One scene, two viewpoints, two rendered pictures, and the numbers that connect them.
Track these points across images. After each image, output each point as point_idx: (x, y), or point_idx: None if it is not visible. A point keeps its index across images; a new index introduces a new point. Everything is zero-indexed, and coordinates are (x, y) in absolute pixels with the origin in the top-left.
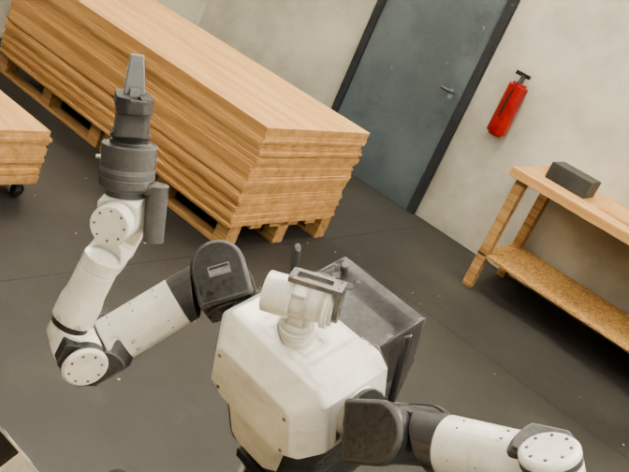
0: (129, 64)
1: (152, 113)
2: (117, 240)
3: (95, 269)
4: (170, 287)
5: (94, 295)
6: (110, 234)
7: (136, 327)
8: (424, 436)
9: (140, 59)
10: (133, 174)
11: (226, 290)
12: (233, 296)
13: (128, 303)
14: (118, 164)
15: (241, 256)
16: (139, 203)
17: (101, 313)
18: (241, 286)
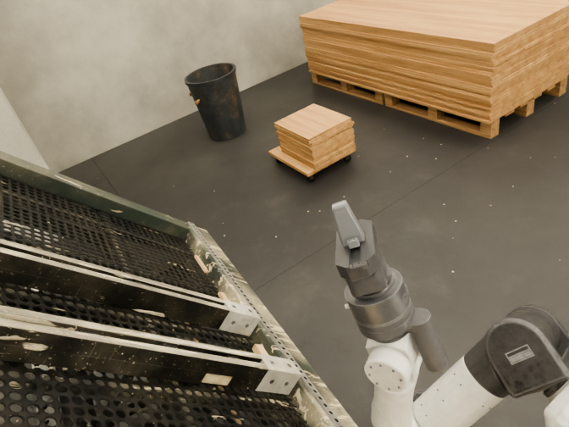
0: (334, 219)
1: (378, 266)
2: (399, 388)
3: (391, 397)
4: (472, 374)
5: (400, 413)
6: (389, 384)
7: (452, 418)
8: None
9: (344, 209)
10: (387, 324)
11: (536, 379)
12: (548, 384)
13: (437, 390)
14: (367, 319)
15: (541, 335)
16: (406, 341)
17: (416, 392)
18: (555, 372)
